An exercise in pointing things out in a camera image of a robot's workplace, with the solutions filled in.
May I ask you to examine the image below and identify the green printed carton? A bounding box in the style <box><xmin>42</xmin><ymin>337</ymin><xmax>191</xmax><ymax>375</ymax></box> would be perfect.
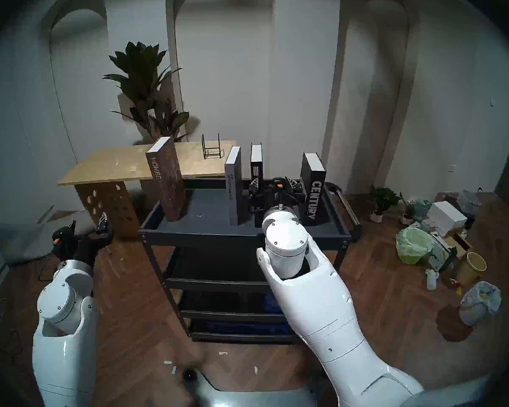
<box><xmin>428</xmin><ymin>234</ymin><xmax>458</xmax><ymax>272</ymax></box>

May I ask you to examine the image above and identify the black Century book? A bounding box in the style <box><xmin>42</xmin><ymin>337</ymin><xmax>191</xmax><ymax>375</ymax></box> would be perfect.
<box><xmin>300</xmin><ymin>152</ymin><xmax>327</xmax><ymax>227</ymax></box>

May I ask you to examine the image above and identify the black storage box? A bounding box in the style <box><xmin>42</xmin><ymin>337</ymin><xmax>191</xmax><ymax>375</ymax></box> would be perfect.
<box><xmin>443</xmin><ymin>194</ymin><xmax>476</xmax><ymax>231</ymax></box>

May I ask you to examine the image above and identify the brown Homes book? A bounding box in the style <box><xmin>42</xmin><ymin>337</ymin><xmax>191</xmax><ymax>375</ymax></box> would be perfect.
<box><xmin>145</xmin><ymin>137</ymin><xmax>186</xmax><ymax>221</ymax></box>

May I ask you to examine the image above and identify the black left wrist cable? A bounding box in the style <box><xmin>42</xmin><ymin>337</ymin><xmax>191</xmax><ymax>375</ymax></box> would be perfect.
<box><xmin>37</xmin><ymin>247</ymin><xmax>62</xmax><ymax>282</ymax></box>

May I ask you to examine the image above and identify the white cardboard box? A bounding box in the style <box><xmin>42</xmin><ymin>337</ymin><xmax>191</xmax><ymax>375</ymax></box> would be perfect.
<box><xmin>427</xmin><ymin>201</ymin><xmax>467</xmax><ymax>233</ymax></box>

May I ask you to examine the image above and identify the green-lined waste basket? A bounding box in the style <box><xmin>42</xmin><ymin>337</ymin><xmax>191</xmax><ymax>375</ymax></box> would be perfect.
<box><xmin>396</xmin><ymin>227</ymin><xmax>434</xmax><ymax>265</ymax></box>

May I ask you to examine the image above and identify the large dark leafy plant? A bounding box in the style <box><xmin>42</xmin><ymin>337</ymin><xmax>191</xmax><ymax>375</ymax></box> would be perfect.
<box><xmin>102</xmin><ymin>42</ymin><xmax>191</xmax><ymax>145</ymax></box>

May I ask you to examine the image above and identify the small thin potted plant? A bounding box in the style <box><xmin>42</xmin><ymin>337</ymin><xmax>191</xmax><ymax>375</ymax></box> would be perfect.
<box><xmin>400</xmin><ymin>193</ymin><xmax>417</xmax><ymax>226</ymax></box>

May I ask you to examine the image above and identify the yellow plastic bucket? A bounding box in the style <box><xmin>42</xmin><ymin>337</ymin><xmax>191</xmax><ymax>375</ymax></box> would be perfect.
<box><xmin>455</xmin><ymin>252</ymin><xmax>487</xmax><ymax>287</ymax></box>

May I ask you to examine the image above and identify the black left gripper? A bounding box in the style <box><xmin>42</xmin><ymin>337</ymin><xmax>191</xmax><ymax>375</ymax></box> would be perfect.
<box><xmin>51</xmin><ymin>212</ymin><xmax>113</xmax><ymax>269</ymax></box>

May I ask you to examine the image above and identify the dark grey utility cart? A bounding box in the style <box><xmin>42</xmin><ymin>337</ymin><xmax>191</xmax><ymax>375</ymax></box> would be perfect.
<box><xmin>138</xmin><ymin>177</ymin><xmax>364</xmax><ymax>345</ymax></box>

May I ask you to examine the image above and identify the grey metal robot base plate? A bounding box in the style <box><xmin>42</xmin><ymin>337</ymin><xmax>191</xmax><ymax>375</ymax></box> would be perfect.
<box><xmin>191</xmin><ymin>368</ymin><xmax>323</xmax><ymax>407</ymax></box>

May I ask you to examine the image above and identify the black wire book stand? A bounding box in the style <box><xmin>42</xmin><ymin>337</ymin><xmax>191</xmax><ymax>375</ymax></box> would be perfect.
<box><xmin>201</xmin><ymin>134</ymin><xmax>222</xmax><ymax>160</ymax></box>

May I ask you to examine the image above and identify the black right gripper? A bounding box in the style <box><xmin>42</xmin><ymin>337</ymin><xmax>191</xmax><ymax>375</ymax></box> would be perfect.
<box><xmin>248</xmin><ymin>177</ymin><xmax>307</xmax><ymax>216</ymax></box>

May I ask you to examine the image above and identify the tall blue plastic bin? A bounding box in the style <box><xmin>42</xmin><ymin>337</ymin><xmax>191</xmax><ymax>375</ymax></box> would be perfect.
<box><xmin>261</xmin><ymin>293</ymin><xmax>282</xmax><ymax>314</ymax></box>

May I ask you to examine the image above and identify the white bin with bag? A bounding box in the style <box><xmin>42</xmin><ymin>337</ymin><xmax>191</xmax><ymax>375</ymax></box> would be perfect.
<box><xmin>459</xmin><ymin>281</ymin><xmax>502</xmax><ymax>327</ymax></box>

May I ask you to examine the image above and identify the grey Discontent book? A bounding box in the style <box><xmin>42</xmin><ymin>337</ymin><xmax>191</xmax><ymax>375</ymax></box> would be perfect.
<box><xmin>224</xmin><ymin>146</ymin><xmax>242</xmax><ymax>225</ymax></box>

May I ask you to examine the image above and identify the brown cardboard box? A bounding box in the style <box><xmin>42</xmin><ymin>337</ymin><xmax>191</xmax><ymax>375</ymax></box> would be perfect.
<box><xmin>443</xmin><ymin>232</ymin><xmax>478</xmax><ymax>262</ymax></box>

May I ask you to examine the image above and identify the grey rolled floor mat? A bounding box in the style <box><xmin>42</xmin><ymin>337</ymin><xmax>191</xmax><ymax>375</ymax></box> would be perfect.
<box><xmin>0</xmin><ymin>210</ymin><xmax>95</xmax><ymax>268</ymax></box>

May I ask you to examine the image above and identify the clear plastic storage box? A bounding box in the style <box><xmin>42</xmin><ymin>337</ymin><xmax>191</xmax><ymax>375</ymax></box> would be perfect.
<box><xmin>457</xmin><ymin>190</ymin><xmax>482</xmax><ymax>216</ymax></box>

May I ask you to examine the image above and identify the light wooden table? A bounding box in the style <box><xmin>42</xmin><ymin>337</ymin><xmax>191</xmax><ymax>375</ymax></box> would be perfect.
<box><xmin>56</xmin><ymin>140</ymin><xmax>237</xmax><ymax>241</ymax></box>

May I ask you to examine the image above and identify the black Fashion book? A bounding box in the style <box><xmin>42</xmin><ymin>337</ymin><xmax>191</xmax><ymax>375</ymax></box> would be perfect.
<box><xmin>250</xmin><ymin>142</ymin><xmax>265</xmax><ymax>228</ymax></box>

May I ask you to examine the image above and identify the small bushy potted plant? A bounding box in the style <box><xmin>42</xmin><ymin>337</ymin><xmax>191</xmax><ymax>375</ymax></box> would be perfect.
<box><xmin>367</xmin><ymin>186</ymin><xmax>402</xmax><ymax>223</ymax></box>

